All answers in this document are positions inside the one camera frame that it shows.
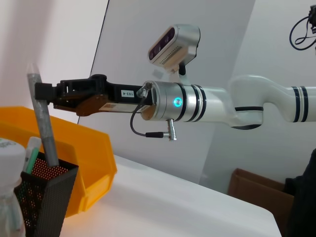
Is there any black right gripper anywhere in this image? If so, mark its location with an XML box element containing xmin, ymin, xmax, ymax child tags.
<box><xmin>34</xmin><ymin>74</ymin><xmax>155</xmax><ymax>117</ymax></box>

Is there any grey pen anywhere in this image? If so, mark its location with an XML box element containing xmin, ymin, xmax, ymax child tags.
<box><xmin>26</xmin><ymin>63</ymin><xmax>60</xmax><ymax>167</ymax></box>

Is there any green white toothbrush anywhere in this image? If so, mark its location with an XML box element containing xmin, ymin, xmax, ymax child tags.
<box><xmin>24</xmin><ymin>137</ymin><xmax>42</xmax><ymax>175</ymax></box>

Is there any clear green-label water bottle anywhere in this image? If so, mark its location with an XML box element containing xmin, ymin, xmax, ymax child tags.
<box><xmin>0</xmin><ymin>138</ymin><xmax>27</xmax><ymax>237</ymax></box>

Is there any black mesh pen holder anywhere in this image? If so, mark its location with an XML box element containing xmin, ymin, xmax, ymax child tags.
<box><xmin>13</xmin><ymin>151</ymin><xmax>79</xmax><ymax>237</ymax></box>

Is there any yellow plastic bin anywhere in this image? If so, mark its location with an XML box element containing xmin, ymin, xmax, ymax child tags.
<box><xmin>0</xmin><ymin>106</ymin><xmax>118</xmax><ymax>218</ymax></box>

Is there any brown cardboard box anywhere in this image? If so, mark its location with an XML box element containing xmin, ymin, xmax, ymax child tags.
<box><xmin>227</xmin><ymin>168</ymin><xmax>295</xmax><ymax>233</ymax></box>

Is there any person in dark clothing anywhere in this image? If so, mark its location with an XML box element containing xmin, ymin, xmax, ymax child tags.
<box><xmin>283</xmin><ymin>148</ymin><xmax>316</xmax><ymax>237</ymax></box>

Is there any right gripper connector cable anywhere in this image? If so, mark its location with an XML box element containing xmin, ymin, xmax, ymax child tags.
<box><xmin>130</xmin><ymin>82</ymin><xmax>178</xmax><ymax>142</ymax></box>

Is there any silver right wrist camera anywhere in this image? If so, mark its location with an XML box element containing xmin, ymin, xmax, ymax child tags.
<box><xmin>147</xmin><ymin>24</ymin><xmax>201</xmax><ymax>82</ymax></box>

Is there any black looped background cable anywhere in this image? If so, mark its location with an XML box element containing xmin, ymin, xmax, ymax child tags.
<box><xmin>288</xmin><ymin>4</ymin><xmax>316</xmax><ymax>52</ymax></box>

